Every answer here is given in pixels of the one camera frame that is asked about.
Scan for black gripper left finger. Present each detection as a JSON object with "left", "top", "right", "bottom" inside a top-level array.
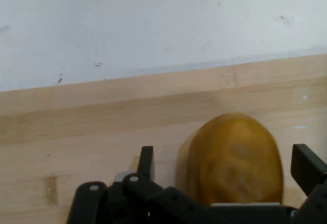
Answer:
[{"left": 65, "top": 145, "right": 230, "bottom": 224}]

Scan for yellow-brown potato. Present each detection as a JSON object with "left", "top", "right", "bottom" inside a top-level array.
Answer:
[{"left": 175, "top": 112, "right": 284, "bottom": 206}]

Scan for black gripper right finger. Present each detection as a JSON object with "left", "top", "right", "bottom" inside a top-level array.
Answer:
[{"left": 290, "top": 143, "right": 327, "bottom": 224}]

